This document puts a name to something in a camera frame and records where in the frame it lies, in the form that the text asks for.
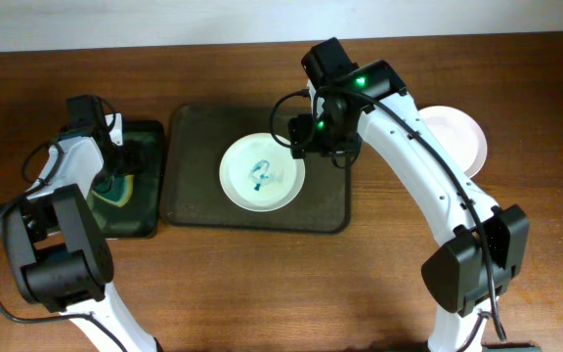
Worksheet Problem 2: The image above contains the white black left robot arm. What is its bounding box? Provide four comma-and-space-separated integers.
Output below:
0, 136, 161, 351

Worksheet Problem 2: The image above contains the black water tray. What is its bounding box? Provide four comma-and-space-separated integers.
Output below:
87, 120, 165, 240

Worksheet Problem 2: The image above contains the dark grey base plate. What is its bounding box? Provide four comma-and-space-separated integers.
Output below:
482, 344, 542, 352

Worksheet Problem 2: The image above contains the dark brown serving tray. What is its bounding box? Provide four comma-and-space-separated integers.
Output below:
159, 104, 352, 234

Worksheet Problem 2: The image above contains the cream plate with green stain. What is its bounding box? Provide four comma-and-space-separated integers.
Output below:
219, 133, 306, 212

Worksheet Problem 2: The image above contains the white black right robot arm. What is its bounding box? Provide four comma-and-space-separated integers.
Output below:
290, 57, 530, 351

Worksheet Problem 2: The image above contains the pink plate with green stain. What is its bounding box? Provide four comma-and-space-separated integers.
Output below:
419, 106, 488, 178

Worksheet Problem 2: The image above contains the yellow green sponge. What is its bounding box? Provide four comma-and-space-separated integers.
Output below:
92, 175, 134, 207

